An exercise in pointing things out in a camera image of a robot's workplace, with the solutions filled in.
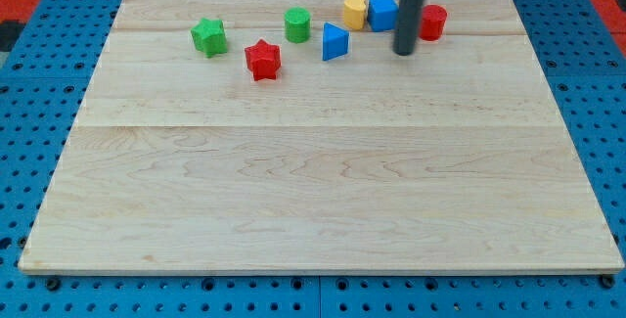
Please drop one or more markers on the blue cube block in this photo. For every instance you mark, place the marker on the blue cube block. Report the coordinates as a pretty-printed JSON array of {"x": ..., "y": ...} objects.
[{"x": 382, "y": 15}]

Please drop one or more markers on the yellow heart block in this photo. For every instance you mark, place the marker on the yellow heart block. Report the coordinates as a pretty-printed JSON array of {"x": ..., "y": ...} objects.
[{"x": 354, "y": 13}]

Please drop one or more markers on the blue triangle block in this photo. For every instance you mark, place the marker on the blue triangle block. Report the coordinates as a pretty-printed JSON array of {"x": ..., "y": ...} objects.
[{"x": 335, "y": 42}]

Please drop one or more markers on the light wooden board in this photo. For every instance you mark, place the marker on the light wooden board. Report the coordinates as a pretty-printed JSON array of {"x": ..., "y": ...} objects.
[{"x": 452, "y": 161}]

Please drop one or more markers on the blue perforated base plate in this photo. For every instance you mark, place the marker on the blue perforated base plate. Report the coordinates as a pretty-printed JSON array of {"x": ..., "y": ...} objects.
[{"x": 43, "y": 82}]

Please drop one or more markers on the green cylinder block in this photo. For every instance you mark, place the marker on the green cylinder block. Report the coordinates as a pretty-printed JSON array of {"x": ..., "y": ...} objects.
[{"x": 297, "y": 24}]

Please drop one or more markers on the green star block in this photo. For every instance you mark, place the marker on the green star block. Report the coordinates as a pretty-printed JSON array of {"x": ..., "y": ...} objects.
[{"x": 209, "y": 37}]

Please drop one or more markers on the red cylinder block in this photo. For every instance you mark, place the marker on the red cylinder block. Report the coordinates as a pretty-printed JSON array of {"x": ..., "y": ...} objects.
[{"x": 433, "y": 21}]

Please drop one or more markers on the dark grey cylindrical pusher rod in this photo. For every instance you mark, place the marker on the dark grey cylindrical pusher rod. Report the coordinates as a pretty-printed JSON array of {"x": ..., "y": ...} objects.
[{"x": 407, "y": 27}]

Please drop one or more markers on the red star block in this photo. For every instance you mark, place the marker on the red star block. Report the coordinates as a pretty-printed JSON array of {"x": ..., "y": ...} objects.
[{"x": 263, "y": 60}]

